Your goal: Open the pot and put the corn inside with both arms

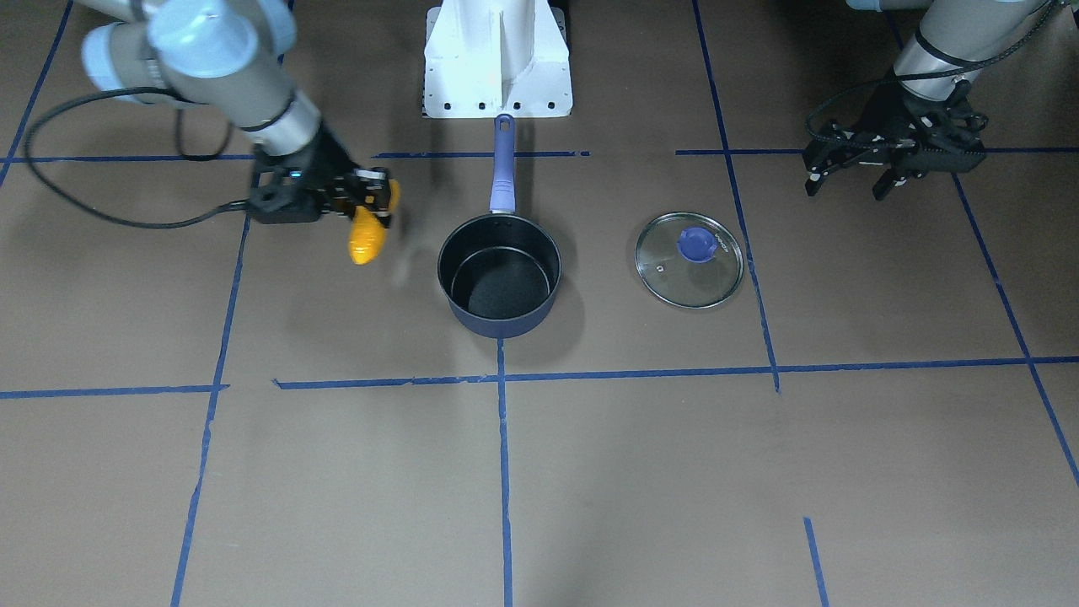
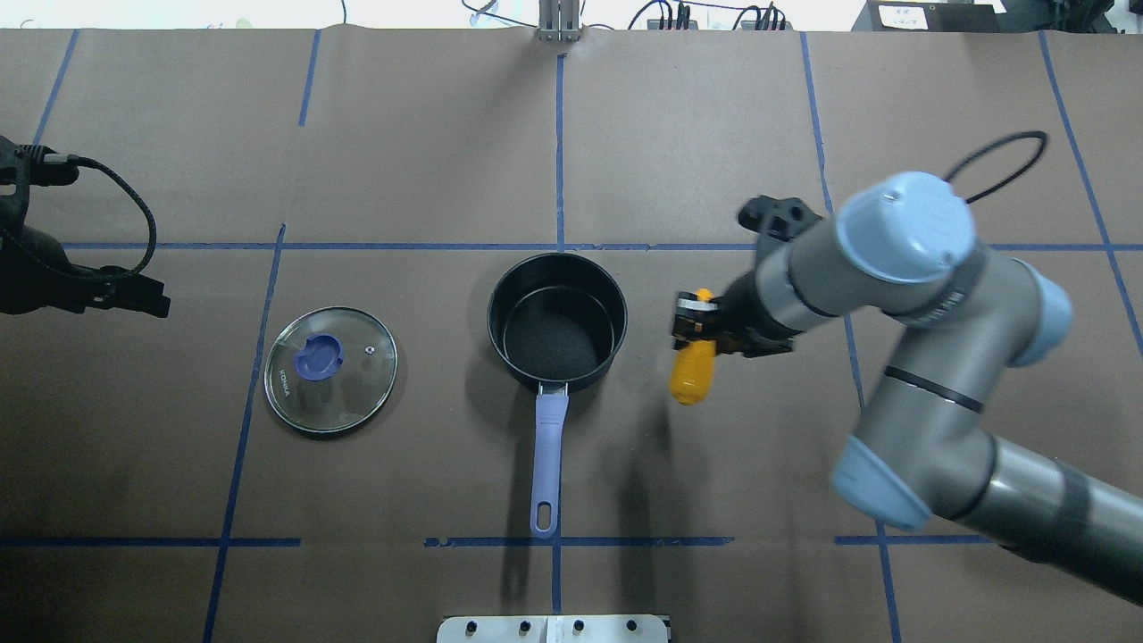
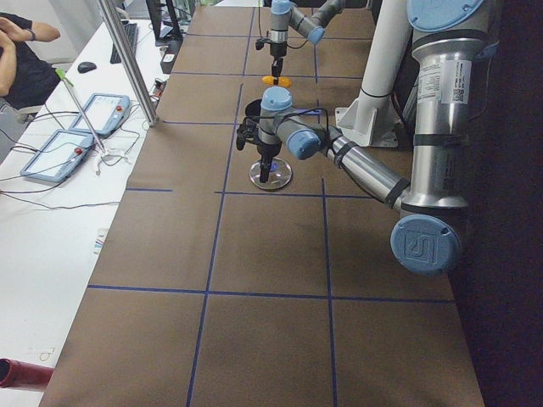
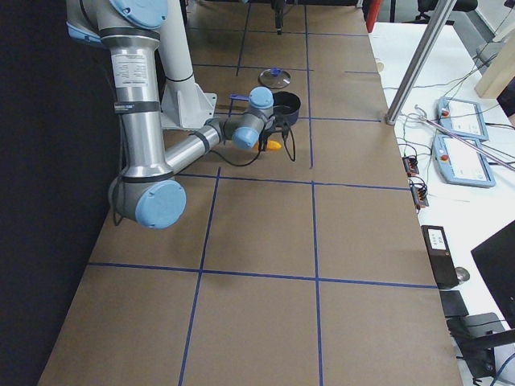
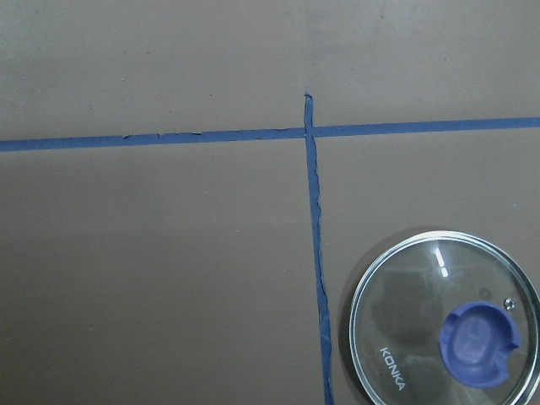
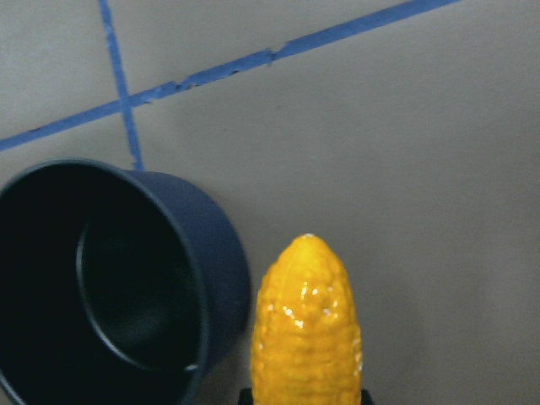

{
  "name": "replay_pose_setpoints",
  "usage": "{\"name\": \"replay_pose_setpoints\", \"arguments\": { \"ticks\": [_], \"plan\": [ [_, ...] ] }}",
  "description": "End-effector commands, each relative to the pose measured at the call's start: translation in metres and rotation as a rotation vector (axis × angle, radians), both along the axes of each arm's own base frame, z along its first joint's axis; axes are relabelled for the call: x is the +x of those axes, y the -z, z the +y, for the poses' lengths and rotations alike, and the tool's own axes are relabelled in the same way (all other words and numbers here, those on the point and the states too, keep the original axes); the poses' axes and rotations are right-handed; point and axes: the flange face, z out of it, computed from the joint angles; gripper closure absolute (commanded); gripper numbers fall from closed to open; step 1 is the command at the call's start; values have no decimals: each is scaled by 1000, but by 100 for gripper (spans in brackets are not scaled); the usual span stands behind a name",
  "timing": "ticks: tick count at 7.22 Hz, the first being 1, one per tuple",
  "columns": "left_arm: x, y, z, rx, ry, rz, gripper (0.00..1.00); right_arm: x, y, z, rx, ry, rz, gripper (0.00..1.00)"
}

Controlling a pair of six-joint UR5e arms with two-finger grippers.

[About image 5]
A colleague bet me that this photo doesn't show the glass pot lid blue knob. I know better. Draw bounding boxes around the glass pot lid blue knob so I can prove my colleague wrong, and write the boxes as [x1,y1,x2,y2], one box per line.
[348,230,539,404]

